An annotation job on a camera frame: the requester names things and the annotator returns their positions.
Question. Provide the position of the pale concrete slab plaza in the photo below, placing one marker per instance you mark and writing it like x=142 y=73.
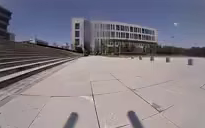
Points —
x=123 y=73

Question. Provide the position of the robot's own part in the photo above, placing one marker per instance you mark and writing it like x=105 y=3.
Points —
x=71 y=120
x=135 y=120

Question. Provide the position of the row of trees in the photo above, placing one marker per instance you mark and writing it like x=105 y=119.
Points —
x=190 y=51

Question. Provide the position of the row of concrete bollards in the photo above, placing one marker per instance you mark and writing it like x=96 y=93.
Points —
x=190 y=62

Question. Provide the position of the wide concrete steps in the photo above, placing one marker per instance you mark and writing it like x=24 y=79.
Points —
x=16 y=63

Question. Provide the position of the white multi-storey building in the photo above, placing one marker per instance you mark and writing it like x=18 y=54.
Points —
x=90 y=33

